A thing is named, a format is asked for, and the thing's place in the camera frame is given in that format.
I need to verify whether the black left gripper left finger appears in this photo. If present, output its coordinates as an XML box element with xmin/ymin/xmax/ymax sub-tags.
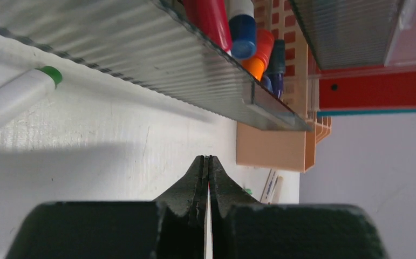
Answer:
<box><xmin>6</xmin><ymin>155</ymin><xmax>209</xmax><ymax>258</ymax></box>

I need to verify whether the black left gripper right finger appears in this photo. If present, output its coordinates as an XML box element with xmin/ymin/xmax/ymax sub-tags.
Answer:
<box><xmin>208</xmin><ymin>156</ymin><xmax>388</xmax><ymax>258</ymax></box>

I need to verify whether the teal blue folder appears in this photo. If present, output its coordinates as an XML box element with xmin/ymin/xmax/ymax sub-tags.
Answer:
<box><xmin>317</xmin><ymin>109</ymin><xmax>416</xmax><ymax>117</ymax></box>

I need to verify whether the dark purple short marker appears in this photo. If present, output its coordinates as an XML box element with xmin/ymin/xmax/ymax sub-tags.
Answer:
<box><xmin>265</xmin><ymin>39</ymin><xmax>286</xmax><ymax>99</ymax></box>

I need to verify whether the orange red marker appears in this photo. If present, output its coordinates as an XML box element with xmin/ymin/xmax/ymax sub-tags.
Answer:
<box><xmin>241</xmin><ymin>29</ymin><xmax>275</xmax><ymax>81</ymax></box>

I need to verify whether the clear grey drawer organizer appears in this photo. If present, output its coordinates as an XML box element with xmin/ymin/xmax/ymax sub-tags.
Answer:
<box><xmin>0</xmin><ymin>0</ymin><xmax>416</xmax><ymax>132</ymax></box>

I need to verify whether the white marker green cap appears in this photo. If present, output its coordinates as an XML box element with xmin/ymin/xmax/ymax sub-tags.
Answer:
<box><xmin>0</xmin><ymin>66</ymin><xmax>63</xmax><ymax>128</ymax></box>

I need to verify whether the red white short marker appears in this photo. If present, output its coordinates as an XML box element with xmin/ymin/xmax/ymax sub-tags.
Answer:
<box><xmin>182</xmin><ymin>0</ymin><xmax>233</xmax><ymax>54</ymax></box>

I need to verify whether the red folder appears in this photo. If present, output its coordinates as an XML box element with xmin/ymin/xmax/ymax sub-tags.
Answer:
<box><xmin>308</xmin><ymin>0</ymin><xmax>416</xmax><ymax>112</ymax></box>

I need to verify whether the white marker yellow cap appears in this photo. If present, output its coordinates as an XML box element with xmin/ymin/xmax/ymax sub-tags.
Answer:
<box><xmin>269</xmin><ymin>176</ymin><xmax>284</xmax><ymax>204</ymax></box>

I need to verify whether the peach plastic file rack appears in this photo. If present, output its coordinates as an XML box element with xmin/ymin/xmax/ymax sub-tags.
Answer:
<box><xmin>236</xmin><ymin>1</ymin><xmax>332</xmax><ymax>173</ymax></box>

